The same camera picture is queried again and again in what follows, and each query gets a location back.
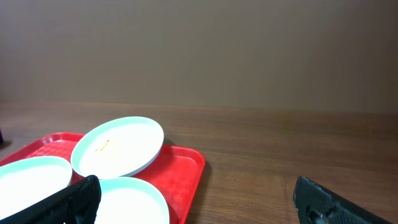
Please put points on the light blue plate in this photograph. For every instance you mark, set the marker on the light blue plate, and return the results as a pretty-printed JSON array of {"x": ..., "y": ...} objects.
[
  {"x": 28, "y": 181},
  {"x": 128, "y": 200},
  {"x": 121, "y": 147}
]

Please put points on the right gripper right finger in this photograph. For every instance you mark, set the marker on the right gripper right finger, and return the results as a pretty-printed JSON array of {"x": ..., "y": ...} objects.
[{"x": 316, "y": 204}]

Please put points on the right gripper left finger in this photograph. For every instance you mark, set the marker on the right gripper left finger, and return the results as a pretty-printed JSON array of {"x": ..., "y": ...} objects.
[{"x": 75, "y": 204}]

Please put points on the light blue top plate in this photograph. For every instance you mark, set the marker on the light blue top plate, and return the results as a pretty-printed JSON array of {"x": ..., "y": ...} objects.
[{"x": 121, "y": 147}]

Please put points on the red plastic serving tray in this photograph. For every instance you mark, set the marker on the red plastic serving tray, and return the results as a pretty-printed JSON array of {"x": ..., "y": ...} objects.
[{"x": 176, "y": 172}]

